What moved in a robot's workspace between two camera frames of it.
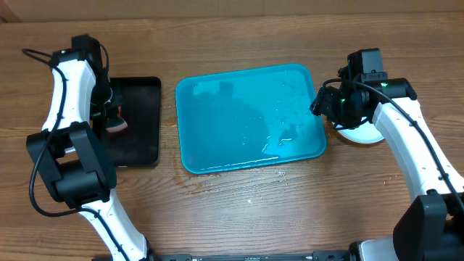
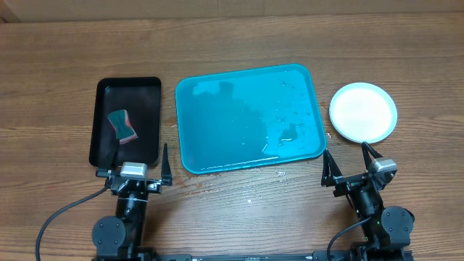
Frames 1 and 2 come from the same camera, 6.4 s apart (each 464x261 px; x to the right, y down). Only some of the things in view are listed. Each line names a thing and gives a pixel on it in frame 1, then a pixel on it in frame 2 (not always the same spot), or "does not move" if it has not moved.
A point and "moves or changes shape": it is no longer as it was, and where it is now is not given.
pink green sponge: x=115 y=124 moves or changes shape
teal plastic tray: x=248 y=119 does not move
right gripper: x=326 y=107 -> x=333 y=177
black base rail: x=315 y=256 does not move
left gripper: x=100 y=111 -> x=154 y=188
